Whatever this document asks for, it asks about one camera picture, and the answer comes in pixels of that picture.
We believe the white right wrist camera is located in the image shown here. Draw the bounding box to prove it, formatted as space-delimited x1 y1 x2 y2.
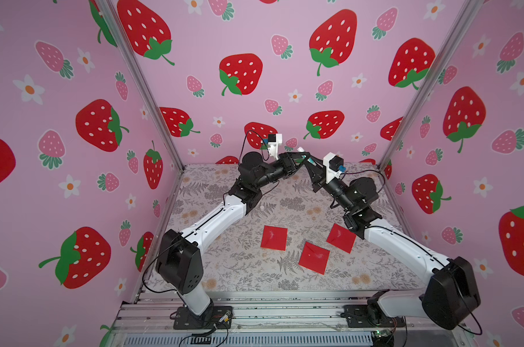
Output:
323 153 347 184

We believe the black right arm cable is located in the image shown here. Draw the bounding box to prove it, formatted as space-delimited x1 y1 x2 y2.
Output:
343 168 386 194

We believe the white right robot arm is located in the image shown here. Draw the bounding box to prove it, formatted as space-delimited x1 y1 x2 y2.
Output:
302 153 481 331

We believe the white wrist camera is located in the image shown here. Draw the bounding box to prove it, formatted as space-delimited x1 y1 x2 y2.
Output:
323 153 347 184
263 134 283 160

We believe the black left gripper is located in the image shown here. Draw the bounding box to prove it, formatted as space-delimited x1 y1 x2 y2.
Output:
249 153 306 195

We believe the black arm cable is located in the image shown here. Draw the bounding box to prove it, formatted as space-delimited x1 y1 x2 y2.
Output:
238 129 269 163
343 168 386 194

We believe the red envelope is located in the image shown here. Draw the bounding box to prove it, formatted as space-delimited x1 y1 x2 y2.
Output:
326 224 357 254
260 226 288 251
299 241 330 275

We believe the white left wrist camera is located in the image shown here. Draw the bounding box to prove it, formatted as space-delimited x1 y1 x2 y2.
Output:
263 134 283 160

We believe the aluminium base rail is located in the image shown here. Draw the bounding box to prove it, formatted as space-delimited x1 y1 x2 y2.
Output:
109 291 466 347

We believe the aluminium right rear frame post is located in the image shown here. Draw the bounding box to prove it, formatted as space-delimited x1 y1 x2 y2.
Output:
377 0 483 170

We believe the aluminium left rear frame post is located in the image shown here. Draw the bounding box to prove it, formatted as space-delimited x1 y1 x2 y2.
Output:
98 0 185 174

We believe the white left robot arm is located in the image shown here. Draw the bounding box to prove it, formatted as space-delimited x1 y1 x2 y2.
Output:
153 152 322 327

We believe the aluminium frame post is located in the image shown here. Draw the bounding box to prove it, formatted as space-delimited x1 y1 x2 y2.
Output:
98 0 185 174
377 0 483 170

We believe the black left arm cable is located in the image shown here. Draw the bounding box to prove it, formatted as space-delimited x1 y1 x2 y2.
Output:
238 129 269 163

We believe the green white glue stick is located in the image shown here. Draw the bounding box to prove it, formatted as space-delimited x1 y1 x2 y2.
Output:
298 147 317 166

